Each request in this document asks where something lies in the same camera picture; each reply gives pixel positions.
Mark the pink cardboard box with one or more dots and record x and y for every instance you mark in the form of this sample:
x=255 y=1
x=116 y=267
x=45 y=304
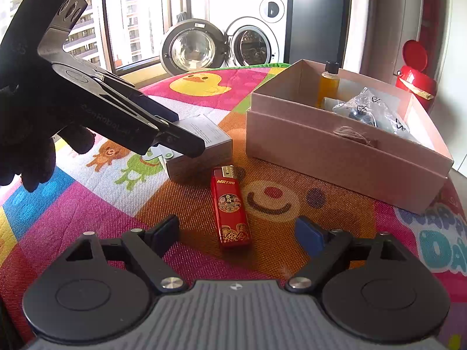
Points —
x=328 y=160

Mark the small white grey box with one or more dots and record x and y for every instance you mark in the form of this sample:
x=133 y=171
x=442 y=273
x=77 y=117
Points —
x=215 y=146

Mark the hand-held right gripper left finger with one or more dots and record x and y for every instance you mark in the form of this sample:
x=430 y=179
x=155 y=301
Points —
x=166 y=233

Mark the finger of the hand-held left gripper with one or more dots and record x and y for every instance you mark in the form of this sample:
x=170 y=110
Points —
x=157 y=107
x=182 y=144

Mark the window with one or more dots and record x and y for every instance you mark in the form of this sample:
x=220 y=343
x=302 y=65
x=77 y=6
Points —
x=124 y=18

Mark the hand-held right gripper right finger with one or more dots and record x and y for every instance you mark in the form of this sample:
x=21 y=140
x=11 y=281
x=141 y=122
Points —
x=310 y=235

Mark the red lighter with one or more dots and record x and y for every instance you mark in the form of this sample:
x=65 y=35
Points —
x=230 y=207

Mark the red trash can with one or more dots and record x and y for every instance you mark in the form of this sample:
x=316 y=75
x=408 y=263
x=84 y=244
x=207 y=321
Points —
x=419 y=80

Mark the white washing machine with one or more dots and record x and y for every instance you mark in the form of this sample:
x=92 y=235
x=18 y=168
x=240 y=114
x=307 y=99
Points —
x=270 y=29

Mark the person's left hand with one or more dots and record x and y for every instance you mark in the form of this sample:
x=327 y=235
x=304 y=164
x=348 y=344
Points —
x=25 y=146

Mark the clear plastic bag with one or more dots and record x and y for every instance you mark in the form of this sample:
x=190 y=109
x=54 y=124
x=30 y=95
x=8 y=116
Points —
x=368 y=105

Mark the amber bottle with black cap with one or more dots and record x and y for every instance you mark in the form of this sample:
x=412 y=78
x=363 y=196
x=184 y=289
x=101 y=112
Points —
x=327 y=87

